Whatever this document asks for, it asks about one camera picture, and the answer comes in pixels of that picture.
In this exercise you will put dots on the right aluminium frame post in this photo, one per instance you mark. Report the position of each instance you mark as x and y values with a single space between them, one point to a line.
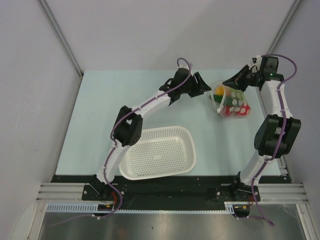
284 26

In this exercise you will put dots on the left aluminium frame post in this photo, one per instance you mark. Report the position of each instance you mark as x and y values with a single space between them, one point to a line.
51 19

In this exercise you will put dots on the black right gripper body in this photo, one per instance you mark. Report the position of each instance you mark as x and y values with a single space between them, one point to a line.
249 79

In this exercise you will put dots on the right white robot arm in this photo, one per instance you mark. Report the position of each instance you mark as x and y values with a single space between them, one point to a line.
279 130

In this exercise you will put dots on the white slotted cable duct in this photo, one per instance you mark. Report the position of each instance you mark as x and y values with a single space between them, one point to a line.
106 208

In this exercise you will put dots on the clear polka dot zip bag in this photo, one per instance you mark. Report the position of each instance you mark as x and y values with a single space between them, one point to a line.
218 107

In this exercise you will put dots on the red fake pepper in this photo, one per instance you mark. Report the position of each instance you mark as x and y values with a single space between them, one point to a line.
236 111

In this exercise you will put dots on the aluminium front rail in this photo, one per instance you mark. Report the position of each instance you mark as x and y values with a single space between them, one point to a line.
265 193

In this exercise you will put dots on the orange yellow fake fruit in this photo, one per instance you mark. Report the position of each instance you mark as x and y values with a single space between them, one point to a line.
219 90

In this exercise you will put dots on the green fake cucumber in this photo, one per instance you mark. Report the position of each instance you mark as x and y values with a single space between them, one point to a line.
217 98

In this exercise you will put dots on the white perforated plastic basket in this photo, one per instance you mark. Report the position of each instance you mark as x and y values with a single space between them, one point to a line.
160 152

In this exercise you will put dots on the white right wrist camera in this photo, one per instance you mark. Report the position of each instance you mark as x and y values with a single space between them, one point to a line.
256 61

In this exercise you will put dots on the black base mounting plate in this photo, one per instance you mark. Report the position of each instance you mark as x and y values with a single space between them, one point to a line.
118 199

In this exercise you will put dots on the green fake fruit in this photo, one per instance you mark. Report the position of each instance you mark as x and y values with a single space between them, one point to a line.
234 97

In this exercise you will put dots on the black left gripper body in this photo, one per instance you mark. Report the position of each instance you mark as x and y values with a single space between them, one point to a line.
192 88

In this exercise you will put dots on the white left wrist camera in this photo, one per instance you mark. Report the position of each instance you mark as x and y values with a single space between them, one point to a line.
188 66

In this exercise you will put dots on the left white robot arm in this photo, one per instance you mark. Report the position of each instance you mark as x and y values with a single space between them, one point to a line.
128 125

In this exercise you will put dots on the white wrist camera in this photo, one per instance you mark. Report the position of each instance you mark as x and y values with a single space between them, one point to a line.
188 66
256 61

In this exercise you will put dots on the aluminium frame post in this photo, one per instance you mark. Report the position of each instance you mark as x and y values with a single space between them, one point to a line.
284 26
51 19

